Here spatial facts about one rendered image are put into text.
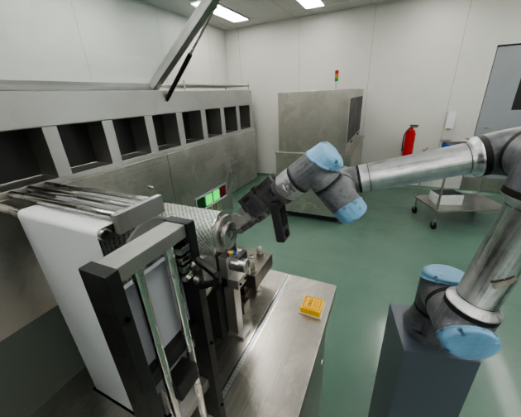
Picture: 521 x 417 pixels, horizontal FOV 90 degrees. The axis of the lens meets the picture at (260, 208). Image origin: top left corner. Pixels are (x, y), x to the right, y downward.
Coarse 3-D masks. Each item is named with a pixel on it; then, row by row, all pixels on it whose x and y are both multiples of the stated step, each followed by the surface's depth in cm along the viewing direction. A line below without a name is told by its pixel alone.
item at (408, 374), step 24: (384, 336) 102; (408, 336) 83; (384, 360) 100; (408, 360) 79; (432, 360) 77; (456, 360) 75; (384, 384) 98; (408, 384) 83; (432, 384) 81; (456, 384) 79; (384, 408) 97; (408, 408) 87; (432, 408) 85; (456, 408) 83
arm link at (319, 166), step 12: (324, 144) 56; (312, 156) 57; (324, 156) 55; (336, 156) 57; (288, 168) 62; (300, 168) 59; (312, 168) 57; (324, 168) 56; (336, 168) 56; (300, 180) 59; (312, 180) 59; (324, 180) 58
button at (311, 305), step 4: (308, 296) 98; (312, 296) 98; (304, 300) 96; (308, 300) 96; (312, 300) 96; (316, 300) 95; (320, 300) 95; (304, 304) 94; (308, 304) 94; (312, 304) 94; (316, 304) 94; (320, 304) 93; (300, 308) 93; (304, 308) 92; (308, 308) 92; (312, 308) 92; (316, 308) 92; (320, 308) 92; (304, 312) 93; (308, 312) 92; (312, 312) 91; (316, 312) 91; (320, 312) 91; (316, 316) 91
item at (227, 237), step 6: (228, 222) 76; (222, 228) 74; (228, 228) 75; (222, 234) 74; (228, 234) 76; (234, 234) 78; (222, 240) 74; (228, 240) 76; (234, 240) 79; (228, 246) 76
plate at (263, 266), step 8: (240, 248) 111; (248, 248) 110; (248, 256) 105; (264, 256) 104; (256, 264) 100; (264, 264) 100; (272, 264) 108; (256, 272) 95; (264, 272) 101; (248, 280) 95; (256, 280) 95; (256, 288) 96
